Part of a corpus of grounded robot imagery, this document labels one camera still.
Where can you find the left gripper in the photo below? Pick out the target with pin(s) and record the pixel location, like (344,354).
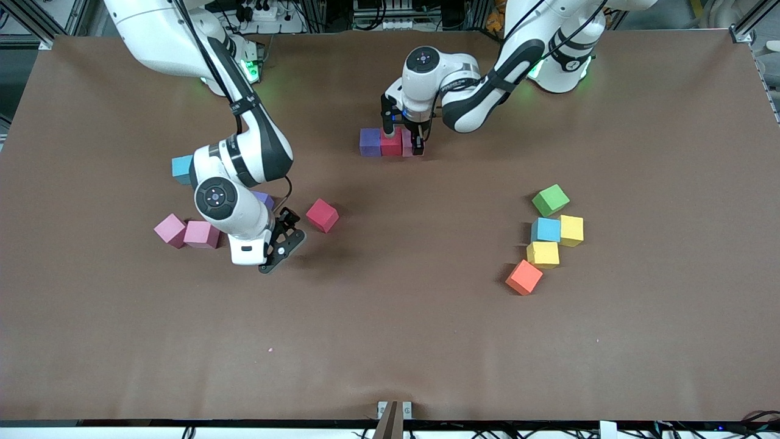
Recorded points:
(418,141)

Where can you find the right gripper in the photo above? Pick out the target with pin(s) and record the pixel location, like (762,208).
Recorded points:
(286,215)

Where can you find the pink foam cube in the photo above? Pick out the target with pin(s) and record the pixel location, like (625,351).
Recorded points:
(169,228)
(201,235)
(408,147)

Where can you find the red foam cube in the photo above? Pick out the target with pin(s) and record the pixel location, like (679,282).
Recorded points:
(391,147)
(321,213)

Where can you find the purple foam cube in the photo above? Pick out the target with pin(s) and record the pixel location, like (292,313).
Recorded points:
(265,199)
(370,143)

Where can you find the orange foam cube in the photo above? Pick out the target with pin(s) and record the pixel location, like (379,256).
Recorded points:
(524,277)

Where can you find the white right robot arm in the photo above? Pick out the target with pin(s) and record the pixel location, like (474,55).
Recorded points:
(158,36)

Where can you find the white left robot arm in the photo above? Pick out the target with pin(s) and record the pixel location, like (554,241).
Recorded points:
(463,73)

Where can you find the white power strip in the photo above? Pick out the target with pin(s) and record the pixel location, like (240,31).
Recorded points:
(384,24)
(271,12)

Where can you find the cyan foam cube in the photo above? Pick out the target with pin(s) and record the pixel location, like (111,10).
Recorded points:
(181,167)
(546,230)

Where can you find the brown table cover sheet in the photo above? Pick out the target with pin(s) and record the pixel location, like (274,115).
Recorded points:
(390,317)

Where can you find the bag of orange items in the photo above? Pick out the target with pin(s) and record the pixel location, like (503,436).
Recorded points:
(495,18)

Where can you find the green foam cube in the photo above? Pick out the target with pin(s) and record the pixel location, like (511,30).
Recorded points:
(550,199)

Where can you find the yellow foam cube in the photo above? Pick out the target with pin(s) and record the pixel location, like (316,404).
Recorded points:
(573,230)
(542,253)

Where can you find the metal clamp bracket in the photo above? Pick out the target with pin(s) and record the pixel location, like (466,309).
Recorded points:
(390,421)

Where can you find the aluminium frame profile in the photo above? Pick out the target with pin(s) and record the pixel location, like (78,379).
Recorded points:
(742,35)
(46,42)

